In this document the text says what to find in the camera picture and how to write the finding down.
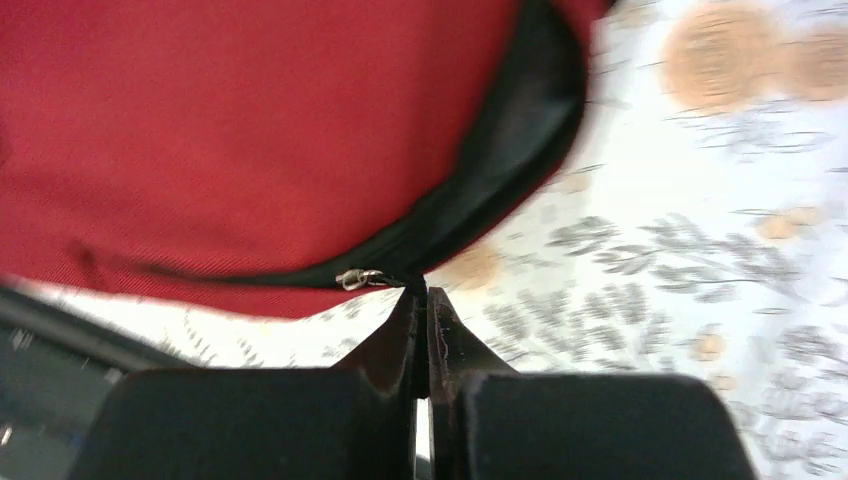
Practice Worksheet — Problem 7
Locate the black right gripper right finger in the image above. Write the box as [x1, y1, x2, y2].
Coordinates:
[427, 288, 755, 480]

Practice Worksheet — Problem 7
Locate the red student backpack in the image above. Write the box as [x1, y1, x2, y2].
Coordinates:
[1, 1, 611, 318]

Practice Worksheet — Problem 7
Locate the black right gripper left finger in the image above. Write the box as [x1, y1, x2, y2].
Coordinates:
[70, 286, 424, 480]

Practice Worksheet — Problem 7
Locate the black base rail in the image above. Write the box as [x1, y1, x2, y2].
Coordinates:
[1, 287, 189, 480]

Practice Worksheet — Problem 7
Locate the floral table mat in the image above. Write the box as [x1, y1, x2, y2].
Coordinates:
[1, 1, 847, 479]

